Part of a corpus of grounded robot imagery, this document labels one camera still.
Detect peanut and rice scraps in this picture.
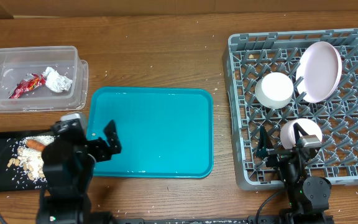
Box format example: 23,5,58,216
6,135,55,185

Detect black plastic tray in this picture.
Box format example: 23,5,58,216
0,130,52,192

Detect red snack wrapper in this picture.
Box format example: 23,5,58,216
9,73,46,99

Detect small white plate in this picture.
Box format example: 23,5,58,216
280,118,323,149

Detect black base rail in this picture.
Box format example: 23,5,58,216
115,215,335,224

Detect grey dishwasher rack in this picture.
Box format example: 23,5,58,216
223,28,358,190

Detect orange carrot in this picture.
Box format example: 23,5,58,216
26,139,45,152

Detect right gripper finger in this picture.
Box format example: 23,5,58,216
256,126,273,157
293,123,308,145

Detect white tissue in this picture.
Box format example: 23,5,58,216
42,67,73,93

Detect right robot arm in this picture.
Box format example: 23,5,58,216
254,123,334,224

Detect teal plastic serving tray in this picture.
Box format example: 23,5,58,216
86,86,214,179

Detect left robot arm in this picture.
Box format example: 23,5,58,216
36,118,122,224

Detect pale green bowl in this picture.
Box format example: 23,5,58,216
255,72,293,109

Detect large pink plate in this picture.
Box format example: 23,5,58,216
296,41,342,103

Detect clear plastic bin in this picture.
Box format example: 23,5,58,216
0,46,89,113

